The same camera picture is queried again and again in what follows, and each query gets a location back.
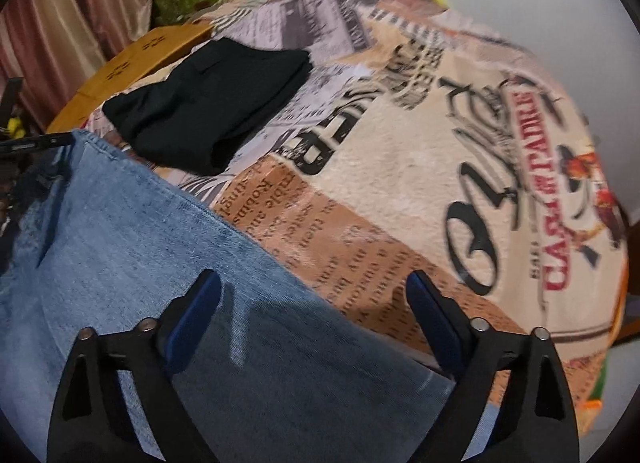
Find blue denim jeans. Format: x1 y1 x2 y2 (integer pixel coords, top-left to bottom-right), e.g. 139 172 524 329
1 131 452 462

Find black folded garment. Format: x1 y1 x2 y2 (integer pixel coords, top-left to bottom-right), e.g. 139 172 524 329
102 38 312 176

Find pink striped curtain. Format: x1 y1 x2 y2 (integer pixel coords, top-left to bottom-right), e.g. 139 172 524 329
1 0 151 129

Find newspaper print blanket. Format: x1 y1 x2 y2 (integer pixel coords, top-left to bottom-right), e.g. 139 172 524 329
84 0 630 439

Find wooden lap desk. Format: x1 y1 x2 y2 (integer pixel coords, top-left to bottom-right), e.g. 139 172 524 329
47 23 212 134

